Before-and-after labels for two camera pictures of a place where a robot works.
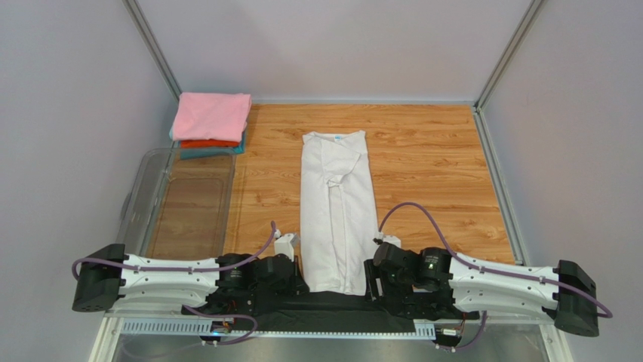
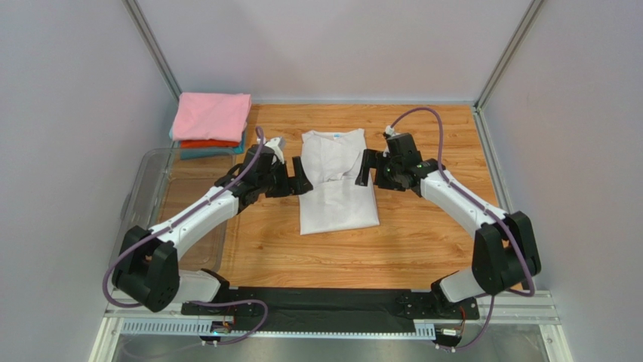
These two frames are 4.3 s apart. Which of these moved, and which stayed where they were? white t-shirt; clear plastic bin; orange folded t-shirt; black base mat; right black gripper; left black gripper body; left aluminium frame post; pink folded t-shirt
Moved: left black gripper body; right black gripper; white t-shirt
Stayed: orange folded t-shirt; pink folded t-shirt; left aluminium frame post; clear plastic bin; black base mat
